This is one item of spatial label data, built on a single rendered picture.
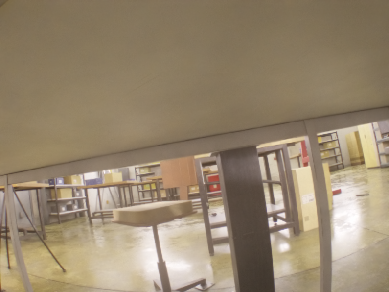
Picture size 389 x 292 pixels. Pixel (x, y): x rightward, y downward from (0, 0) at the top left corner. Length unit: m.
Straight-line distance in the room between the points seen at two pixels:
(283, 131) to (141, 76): 0.63
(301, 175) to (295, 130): 1.41
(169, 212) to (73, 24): 0.93
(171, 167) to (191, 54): 1.14
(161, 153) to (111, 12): 0.67
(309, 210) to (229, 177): 1.47
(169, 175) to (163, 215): 0.45
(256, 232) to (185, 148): 0.52
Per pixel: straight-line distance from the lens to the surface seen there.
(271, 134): 0.83
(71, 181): 7.05
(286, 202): 2.29
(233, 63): 0.33
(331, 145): 10.55
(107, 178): 5.68
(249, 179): 0.99
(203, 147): 0.80
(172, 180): 1.38
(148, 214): 0.97
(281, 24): 0.28
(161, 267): 1.24
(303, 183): 2.25
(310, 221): 2.34
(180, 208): 1.08
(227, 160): 0.97
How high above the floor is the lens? 0.71
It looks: 10 degrees up
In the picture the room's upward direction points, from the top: 9 degrees counter-clockwise
